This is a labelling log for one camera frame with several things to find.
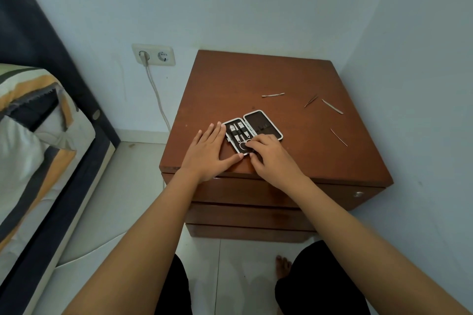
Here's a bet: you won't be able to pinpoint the person's left forearm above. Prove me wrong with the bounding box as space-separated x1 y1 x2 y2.
63 169 213 315

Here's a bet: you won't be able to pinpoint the person's left hand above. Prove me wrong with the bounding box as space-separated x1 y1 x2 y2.
180 122 244 183

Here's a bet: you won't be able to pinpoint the person's right leg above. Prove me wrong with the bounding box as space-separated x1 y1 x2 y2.
274 240 372 315

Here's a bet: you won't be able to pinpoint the person's left leg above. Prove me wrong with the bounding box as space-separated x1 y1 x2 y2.
153 253 193 315

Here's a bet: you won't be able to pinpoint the person's right hand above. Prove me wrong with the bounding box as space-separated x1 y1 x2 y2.
244 133 309 203

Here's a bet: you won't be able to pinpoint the person's leg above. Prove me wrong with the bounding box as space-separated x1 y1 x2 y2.
153 253 193 315
274 240 372 315

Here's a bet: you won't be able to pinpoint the thin metal cuticle pusher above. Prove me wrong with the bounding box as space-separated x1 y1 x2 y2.
330 128 349 148

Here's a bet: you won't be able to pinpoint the white double wall socket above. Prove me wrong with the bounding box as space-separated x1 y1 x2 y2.
132 43 176 67

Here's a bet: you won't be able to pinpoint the white plug with cable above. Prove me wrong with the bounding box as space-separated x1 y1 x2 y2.
57 50 171 267

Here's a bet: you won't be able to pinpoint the brown wooden nightstand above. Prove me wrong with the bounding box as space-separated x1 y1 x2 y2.
159 49 394 244
162 172 388 213

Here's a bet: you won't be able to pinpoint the striped bedding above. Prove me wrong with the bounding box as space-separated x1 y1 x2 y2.
0 63 97 275

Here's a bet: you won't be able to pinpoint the small silver scissors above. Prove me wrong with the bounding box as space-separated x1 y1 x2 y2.
236 130 256 152

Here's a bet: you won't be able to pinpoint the dark blue bed frame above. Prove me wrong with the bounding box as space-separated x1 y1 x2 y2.
0 0 122 315

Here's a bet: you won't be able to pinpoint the checkered manicure kit case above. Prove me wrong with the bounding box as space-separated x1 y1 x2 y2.
221 109 284 157

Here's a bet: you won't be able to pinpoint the person's right forearm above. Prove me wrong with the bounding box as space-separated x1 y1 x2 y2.
280 177 473 315

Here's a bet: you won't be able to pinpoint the silver nail file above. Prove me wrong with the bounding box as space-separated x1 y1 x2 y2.
321 98 344 115

